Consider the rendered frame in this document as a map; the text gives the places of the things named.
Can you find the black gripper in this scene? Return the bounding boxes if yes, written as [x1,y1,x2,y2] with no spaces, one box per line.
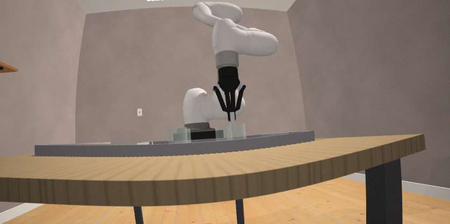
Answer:
[213,66,246,125]

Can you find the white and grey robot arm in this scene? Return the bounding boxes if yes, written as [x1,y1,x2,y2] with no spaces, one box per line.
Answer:
[183,2,278,132]

